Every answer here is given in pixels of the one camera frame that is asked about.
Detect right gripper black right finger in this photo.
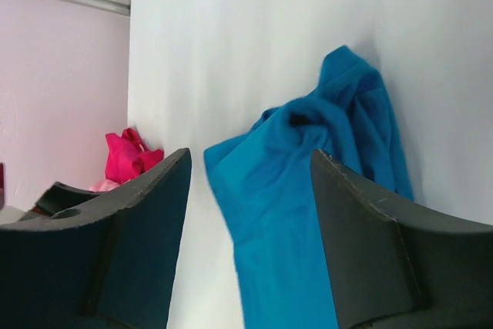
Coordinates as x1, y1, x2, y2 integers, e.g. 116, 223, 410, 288
310, 149, 492, 328

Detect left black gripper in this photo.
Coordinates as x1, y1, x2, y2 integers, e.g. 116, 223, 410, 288
22, 182, 102, 220

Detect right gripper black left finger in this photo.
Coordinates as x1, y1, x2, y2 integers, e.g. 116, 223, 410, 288
1, 148, 192, 328

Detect blue t shirt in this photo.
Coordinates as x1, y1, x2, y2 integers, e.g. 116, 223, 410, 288
203, 46, 413, 328

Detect folded pink t shirt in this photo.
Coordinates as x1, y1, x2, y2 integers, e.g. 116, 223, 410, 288
89, 179, 119, 193

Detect folded red t shirt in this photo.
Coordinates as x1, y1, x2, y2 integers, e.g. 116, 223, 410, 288
105, 128, 165, 184

